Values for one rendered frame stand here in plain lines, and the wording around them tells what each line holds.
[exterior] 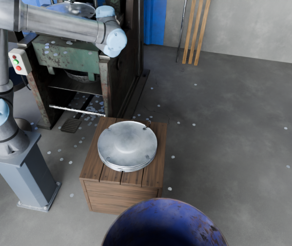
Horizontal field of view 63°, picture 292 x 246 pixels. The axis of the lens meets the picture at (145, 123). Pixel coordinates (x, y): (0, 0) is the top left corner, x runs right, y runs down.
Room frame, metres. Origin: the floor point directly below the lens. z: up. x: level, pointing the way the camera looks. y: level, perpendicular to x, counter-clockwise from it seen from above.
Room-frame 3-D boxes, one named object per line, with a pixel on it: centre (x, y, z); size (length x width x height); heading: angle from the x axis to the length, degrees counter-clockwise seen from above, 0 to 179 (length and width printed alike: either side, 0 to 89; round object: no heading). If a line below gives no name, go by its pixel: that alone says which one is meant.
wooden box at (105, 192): (0.75, 0.09, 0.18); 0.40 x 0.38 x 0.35; 175
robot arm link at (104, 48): (0.97, 0.18, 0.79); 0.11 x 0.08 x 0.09; 41
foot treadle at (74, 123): (1.29, 0.44, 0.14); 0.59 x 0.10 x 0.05; 169
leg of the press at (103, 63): (1.51, 0.12, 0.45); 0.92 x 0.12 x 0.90; 169
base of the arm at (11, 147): (0.66, 0.59, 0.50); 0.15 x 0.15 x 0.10
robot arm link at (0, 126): (0.66, 0.60, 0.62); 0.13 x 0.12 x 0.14; 22
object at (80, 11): (1.30, 0.44, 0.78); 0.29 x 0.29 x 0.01
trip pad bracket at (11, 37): (1.26, 0.76, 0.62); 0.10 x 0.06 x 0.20; 79
